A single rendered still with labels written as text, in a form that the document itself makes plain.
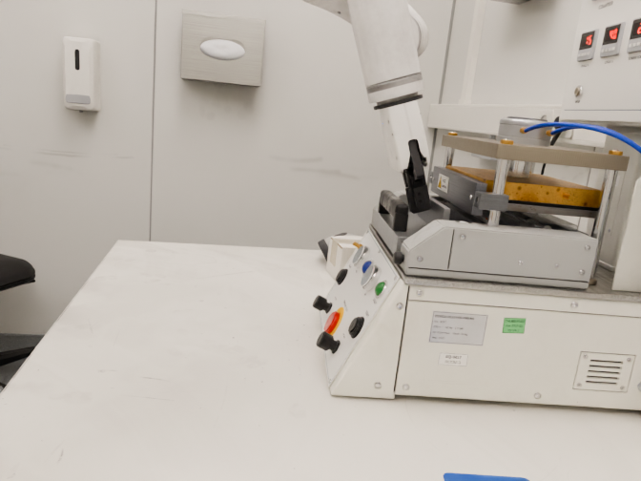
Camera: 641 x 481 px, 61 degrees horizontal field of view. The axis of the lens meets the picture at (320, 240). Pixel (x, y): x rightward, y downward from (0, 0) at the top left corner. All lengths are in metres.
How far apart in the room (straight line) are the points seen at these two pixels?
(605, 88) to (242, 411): 0.73
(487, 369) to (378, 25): 0.50
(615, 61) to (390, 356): 0.57
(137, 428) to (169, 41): 1.82
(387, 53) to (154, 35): 1.62
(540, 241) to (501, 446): 0.26
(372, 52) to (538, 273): 0.38
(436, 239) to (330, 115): 1.68
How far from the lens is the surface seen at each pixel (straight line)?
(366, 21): 0.82
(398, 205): 0.79
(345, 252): 1.21
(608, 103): 0.98
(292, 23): 2.34
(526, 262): 0.76
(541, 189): 0.82
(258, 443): 0.67
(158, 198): 2.35
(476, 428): 0.77
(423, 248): 0.72
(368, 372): 0.76
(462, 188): 0.82
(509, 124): 0.88
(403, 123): 0.80
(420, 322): 0.74
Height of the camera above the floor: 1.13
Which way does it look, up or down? 13 degrees down
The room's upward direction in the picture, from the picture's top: 6 degrees clockwise
